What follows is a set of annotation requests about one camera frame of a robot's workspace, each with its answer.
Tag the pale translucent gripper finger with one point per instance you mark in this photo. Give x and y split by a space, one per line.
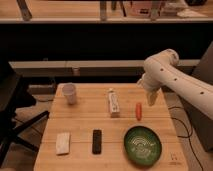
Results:
151 98

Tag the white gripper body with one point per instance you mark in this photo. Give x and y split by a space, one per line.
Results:
148 83

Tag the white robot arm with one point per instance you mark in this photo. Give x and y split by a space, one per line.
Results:
160 69

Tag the orange carrot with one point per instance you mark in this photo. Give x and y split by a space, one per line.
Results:
138 111

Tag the green bowl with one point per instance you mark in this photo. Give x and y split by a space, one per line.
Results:
142 146

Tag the black remote control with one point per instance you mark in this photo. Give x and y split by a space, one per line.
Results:
97 142

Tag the white paper cup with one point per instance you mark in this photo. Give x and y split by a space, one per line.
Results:
69 92

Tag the black office chair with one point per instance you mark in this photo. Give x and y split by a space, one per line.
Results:
13 95

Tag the wooden shelf with items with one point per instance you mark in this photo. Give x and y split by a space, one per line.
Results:
103 11

